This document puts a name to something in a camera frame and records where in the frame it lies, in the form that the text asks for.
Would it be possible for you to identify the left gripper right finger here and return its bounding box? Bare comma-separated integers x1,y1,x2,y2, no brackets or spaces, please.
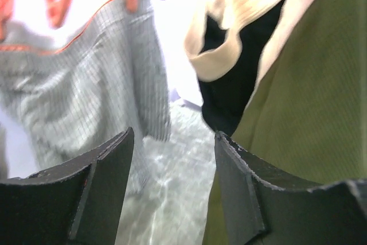
215,132,366,244

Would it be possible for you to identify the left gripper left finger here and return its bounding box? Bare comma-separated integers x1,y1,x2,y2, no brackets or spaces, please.
1,128,134,244

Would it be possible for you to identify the olive green underwear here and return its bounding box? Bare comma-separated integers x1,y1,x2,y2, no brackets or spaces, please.
202,0,366,244

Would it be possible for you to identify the black underwear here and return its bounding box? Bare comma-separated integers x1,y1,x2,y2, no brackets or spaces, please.
183,0,285,135

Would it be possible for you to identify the grey striped hanging underwear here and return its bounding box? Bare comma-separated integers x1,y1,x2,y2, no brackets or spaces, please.
1,0,170,195

